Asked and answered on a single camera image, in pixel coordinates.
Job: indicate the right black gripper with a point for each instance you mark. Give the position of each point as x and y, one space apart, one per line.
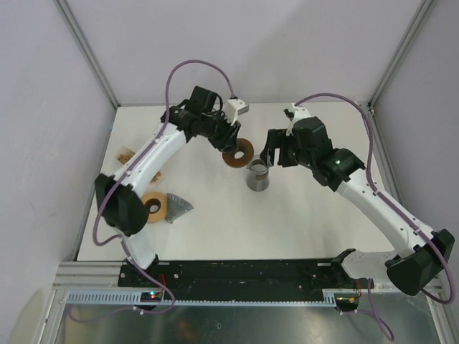
277 139

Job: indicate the grey cable duct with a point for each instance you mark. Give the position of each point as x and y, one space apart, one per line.
99 297

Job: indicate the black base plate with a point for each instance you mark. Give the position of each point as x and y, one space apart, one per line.
265 280

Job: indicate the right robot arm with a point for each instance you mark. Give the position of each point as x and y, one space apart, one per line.
420 252

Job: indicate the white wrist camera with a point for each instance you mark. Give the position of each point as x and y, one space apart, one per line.
233 108
294 114

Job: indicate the grey glass dripper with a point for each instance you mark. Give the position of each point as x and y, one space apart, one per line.
176 207

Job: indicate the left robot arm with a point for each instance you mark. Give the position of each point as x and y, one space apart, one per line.
119 195

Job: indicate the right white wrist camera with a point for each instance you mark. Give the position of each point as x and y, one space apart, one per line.
294 114

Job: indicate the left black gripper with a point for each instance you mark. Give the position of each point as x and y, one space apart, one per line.
227 142

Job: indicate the coffee filter pack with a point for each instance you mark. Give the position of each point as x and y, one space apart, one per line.
125 154

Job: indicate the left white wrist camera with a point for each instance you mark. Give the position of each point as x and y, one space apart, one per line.
233 108

